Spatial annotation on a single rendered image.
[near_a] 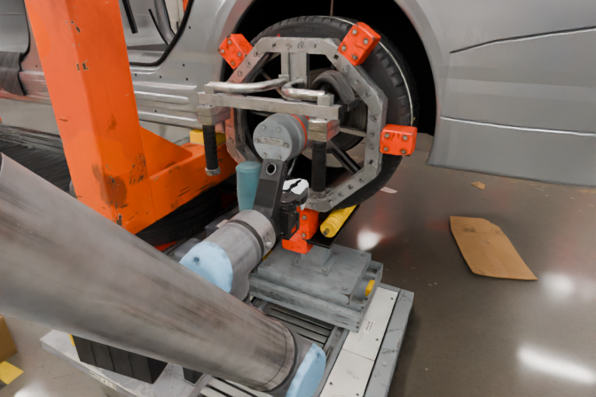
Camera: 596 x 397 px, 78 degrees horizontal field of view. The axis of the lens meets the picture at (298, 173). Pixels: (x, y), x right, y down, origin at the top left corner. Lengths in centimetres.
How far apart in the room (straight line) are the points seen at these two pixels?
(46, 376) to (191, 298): 140
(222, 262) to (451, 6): 89
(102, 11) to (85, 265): 95
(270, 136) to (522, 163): 72
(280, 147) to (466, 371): 107
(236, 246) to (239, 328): 19
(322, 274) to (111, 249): 128
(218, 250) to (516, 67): 90
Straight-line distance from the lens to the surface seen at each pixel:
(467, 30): 115
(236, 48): 123
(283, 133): 102
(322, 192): 94
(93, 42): 116
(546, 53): 116
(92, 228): 30
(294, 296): 152
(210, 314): 39
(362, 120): 135
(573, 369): 181
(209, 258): 57
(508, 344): 178
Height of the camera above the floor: 117
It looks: 23 degrees down
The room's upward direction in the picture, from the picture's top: straight up
